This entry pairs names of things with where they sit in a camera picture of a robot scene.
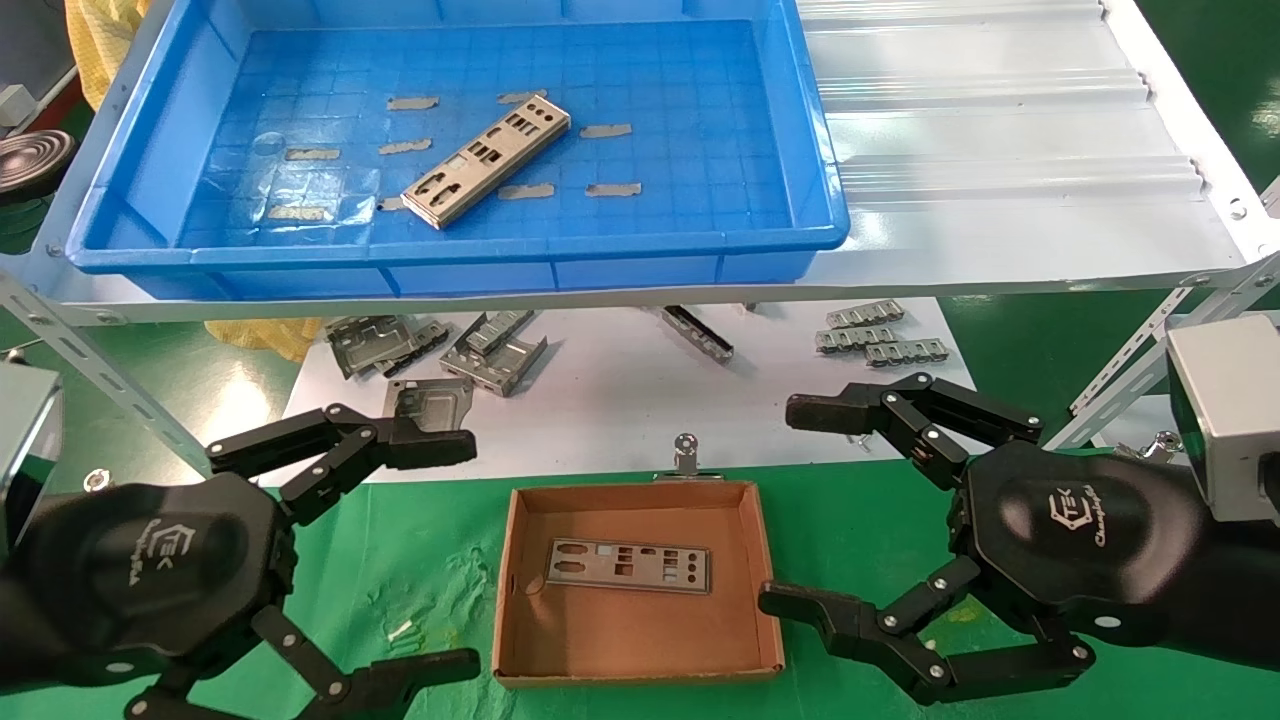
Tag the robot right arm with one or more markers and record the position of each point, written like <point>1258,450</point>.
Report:
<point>1240,600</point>

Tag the brown cardboard box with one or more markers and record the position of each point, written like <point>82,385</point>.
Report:
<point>620,630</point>

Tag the black round ribbed disc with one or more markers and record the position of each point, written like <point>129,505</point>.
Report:
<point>30,165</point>

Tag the white perforated rack post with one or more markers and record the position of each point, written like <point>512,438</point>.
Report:
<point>90,370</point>
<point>1075,428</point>
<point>1140,340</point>

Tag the long narrow metal bracket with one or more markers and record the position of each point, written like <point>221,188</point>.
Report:
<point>697,332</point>

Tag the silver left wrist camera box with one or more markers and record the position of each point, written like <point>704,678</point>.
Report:
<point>25,450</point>

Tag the small white scrap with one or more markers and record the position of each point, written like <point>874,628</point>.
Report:
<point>400,630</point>

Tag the large grey metal bracket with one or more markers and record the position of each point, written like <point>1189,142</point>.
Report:
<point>365,345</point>

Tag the small grey box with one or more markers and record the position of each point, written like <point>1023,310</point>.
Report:
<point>15,102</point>

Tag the silver metal shield plate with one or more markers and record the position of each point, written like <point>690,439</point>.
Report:
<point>500,150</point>
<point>605,572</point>

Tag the grey tape strip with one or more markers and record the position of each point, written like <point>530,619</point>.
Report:
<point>296,212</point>
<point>413,102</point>
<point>390,203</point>
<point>526,190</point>
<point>605,130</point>
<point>312,154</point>
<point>404,147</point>
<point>613,189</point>
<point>515,97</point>

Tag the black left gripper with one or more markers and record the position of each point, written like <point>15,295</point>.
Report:
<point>170,560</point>

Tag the green table cloth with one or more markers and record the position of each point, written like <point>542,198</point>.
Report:
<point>440,560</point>

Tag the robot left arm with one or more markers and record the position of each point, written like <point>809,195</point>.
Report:
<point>15,630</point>

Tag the thin metal hex key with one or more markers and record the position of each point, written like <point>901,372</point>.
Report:
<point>858,441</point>

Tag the white metal rack shelf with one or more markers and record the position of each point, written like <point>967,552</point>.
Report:
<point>1000,150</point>

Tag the flat grey metal plate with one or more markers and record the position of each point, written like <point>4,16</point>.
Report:
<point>430,400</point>

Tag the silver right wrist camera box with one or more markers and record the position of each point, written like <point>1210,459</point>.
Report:
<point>1220,400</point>

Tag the open grey metal cage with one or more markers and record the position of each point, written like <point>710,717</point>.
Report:
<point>495,368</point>

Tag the blue plastic tray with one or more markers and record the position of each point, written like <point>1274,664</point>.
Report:
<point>700,100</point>

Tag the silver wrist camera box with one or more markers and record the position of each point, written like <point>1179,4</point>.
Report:
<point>1220,400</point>
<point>25,450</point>

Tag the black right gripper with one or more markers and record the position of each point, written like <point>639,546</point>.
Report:
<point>1080,540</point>

